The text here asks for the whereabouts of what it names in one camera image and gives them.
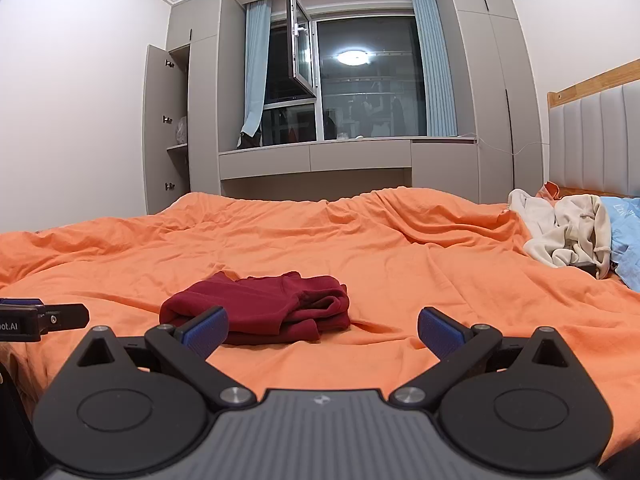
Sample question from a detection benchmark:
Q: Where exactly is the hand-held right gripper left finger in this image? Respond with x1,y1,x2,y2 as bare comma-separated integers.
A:
70,305,257,407

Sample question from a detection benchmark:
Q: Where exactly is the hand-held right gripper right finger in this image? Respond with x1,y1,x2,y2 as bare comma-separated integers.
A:
390,306,576,407

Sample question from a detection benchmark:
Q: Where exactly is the dark red shirt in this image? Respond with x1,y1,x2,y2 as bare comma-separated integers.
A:
159,270,352,347

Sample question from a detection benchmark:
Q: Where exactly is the orange blanket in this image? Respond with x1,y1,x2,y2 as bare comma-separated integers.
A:
0,187,640,466

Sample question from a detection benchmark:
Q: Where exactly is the beige hoodie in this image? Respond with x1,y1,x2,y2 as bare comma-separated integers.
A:
507,188,613,281

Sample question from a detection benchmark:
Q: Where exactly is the grey cabinet door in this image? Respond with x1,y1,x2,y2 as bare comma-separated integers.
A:
144,44,191,216

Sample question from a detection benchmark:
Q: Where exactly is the light blue garment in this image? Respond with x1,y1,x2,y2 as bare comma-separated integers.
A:
597,196,640,293

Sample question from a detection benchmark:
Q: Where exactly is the grey wardrobe with open shelves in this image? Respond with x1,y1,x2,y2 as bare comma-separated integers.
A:
165,0,223,201

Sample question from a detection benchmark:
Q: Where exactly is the grey wardrobe with round hole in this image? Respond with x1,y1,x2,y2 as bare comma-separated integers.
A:
440,0,546,206

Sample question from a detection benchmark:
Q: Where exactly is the window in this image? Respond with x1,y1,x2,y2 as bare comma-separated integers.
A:
260,0,431,147

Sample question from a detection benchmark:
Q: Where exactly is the light blue tied curtain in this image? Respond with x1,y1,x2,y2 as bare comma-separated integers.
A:
242,0,273,148

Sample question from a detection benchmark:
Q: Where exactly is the light blue pleated curtain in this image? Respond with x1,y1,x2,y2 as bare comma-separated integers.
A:
409,0,458,137

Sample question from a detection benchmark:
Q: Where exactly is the open window sash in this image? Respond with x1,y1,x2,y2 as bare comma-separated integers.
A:
286,0,321,97

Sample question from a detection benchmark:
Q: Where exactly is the grey padded headboard wooden frame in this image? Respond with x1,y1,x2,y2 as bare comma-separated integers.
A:
546,59,640,198

